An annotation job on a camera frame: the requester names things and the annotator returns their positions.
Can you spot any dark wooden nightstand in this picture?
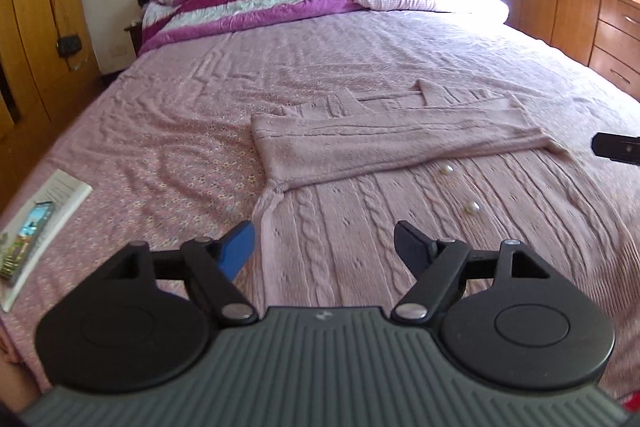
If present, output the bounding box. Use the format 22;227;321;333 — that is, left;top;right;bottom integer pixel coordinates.
125;24;143;58

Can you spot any small black purse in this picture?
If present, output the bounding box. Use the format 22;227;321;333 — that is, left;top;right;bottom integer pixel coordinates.
56;36;83;58

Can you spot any wooden dresser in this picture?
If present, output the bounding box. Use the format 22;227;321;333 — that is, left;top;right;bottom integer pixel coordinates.
494;0;640;100

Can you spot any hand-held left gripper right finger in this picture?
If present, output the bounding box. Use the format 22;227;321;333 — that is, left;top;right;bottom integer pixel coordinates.
391;221;551;323

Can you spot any smartphone with colourful screen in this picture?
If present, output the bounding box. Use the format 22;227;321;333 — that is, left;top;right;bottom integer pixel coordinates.
0;202;55;280

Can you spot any wooden wardrobe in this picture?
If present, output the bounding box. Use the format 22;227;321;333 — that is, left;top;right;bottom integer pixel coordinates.
0;0;101;142

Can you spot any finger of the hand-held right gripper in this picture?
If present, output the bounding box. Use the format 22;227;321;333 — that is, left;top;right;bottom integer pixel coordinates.
590;132;640;166

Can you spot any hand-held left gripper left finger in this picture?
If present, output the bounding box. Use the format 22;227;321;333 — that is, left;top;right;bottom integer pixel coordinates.
102;221;260;327

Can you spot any purple white striped quilt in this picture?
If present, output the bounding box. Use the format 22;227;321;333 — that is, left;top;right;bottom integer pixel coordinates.
137;0;366;55

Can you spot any pink cable-knit cardigan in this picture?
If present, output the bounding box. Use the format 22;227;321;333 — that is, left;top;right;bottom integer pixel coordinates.
250;78;640;388

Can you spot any pink floral bedsheet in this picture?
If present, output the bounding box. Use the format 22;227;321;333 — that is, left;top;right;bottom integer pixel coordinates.
0;9;640;403

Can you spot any white booklet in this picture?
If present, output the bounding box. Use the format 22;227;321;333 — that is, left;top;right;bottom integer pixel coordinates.
0;169;93;313

